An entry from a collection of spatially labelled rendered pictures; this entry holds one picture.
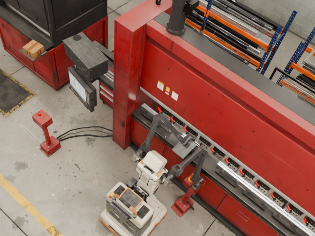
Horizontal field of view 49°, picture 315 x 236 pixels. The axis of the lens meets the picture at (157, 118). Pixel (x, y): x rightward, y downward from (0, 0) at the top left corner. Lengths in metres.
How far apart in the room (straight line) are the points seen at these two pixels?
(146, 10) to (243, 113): 1.43
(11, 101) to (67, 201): 1.93
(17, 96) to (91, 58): 2.53
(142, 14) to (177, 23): 0.44
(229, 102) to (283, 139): 0.60
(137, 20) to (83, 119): 2.43
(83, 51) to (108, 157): 1.97
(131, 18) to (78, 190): 2.52
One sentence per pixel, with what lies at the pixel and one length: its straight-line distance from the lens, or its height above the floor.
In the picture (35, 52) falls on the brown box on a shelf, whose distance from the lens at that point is 4.99.
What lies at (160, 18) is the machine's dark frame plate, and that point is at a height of 2.30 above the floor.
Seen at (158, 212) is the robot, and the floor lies 0.28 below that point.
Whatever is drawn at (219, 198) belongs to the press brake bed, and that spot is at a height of 0.54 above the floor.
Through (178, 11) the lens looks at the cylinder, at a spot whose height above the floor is 2.57.
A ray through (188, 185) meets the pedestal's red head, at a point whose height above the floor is 0.76.
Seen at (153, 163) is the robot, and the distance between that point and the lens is 3.61.
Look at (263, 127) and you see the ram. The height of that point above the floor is 2.01.
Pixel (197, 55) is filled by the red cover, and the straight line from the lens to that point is 3.29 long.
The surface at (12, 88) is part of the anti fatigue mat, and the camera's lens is 6.06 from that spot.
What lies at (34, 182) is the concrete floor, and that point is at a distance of 5.09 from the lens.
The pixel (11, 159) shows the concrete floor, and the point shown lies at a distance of 5.32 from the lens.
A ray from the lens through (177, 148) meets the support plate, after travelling 4.15.
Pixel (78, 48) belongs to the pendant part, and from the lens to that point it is 3.74.
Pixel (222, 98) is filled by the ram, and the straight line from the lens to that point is 3.39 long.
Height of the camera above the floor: 4.53
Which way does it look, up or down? 54 degrees down
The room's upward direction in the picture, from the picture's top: 11 degrees clockwise
